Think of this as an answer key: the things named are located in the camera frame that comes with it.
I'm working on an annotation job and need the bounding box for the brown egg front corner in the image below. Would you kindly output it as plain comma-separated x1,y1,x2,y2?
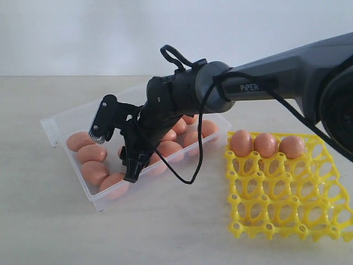
99,173,130,200

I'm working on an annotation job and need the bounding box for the yellow plastic egg tray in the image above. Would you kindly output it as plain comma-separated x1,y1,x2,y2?
224,134,352,242

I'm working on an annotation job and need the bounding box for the black cable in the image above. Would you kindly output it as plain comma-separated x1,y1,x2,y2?
153,45,353,185

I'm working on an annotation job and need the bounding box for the brown egg right edge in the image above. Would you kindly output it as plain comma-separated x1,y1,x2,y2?
183,130,199,156

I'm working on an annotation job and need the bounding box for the clear plastic storage box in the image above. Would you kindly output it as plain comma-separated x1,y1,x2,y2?
41,84,232,212

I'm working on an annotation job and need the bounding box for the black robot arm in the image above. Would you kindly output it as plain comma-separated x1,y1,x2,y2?
120,33,352,183

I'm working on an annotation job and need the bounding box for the brown egg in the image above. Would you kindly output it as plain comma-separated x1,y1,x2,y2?
182,115,198,125
230,130,253,157
254,133,277,158
200,119,218,138
147,152,167,176
279,135,305,159
161,129,177,141
66,131,95,152
81,161,110,186
76,144,108,164
172,118,188,136
157,141,184,163
117,146,126,160

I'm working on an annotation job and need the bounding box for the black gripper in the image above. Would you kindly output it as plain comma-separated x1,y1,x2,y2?
119,76,179,182

